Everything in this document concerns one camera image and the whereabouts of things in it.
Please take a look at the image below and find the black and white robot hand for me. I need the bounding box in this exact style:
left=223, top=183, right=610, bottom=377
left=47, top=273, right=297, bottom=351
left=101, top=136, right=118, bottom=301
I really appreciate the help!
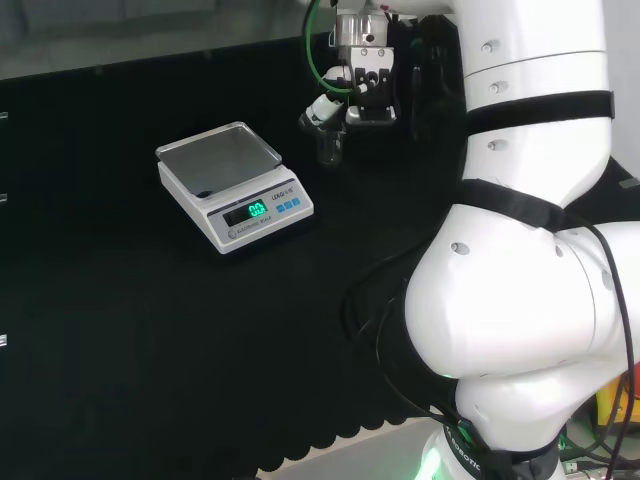
left=298, top=46, right=400, bottom=147

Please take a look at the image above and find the small clear glass beaker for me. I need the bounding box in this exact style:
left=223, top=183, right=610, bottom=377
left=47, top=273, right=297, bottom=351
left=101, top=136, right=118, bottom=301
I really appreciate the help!
left=316, top=128, right=346, bottom=167

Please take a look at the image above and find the white electronic balance steel pan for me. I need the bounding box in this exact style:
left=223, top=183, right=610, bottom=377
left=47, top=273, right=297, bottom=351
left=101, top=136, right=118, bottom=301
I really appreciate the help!
left=155, top=120, right=315, bottom=256

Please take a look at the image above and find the black bench cloth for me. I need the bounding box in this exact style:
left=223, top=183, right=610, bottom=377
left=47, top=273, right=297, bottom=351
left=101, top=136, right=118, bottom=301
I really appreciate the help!
left=0, top=19, right=640, bottom=480

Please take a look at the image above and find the green cable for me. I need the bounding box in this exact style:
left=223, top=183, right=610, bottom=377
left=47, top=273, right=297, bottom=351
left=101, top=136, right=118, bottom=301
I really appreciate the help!
left=303, top=0, right=354, bottom=97

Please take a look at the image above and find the thin black cable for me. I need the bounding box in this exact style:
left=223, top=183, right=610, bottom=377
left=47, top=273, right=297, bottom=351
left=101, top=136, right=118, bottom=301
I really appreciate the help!
left=562, top=218, right=637, bottom=480

